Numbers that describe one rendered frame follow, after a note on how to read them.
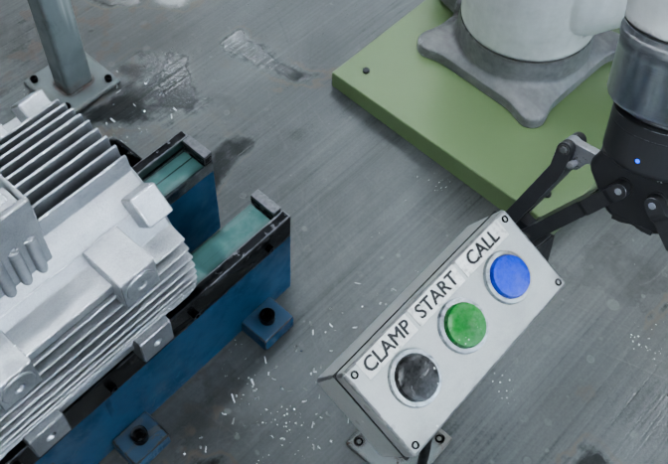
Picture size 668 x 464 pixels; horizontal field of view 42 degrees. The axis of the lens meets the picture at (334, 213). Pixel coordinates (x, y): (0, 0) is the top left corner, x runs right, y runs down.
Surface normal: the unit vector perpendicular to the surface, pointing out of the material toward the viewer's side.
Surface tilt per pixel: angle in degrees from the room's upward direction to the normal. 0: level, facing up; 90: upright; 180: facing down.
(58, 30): 90
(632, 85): 78
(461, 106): 2
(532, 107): 11
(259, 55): 0
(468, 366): 26
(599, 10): 94
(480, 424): 0
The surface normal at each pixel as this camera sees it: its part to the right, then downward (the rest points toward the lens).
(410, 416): 0.36, -0.25
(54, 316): 0.04, -0.56
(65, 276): 0.60, 0.09
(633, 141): -0.78, 0.30
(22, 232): 0.74, 0.57
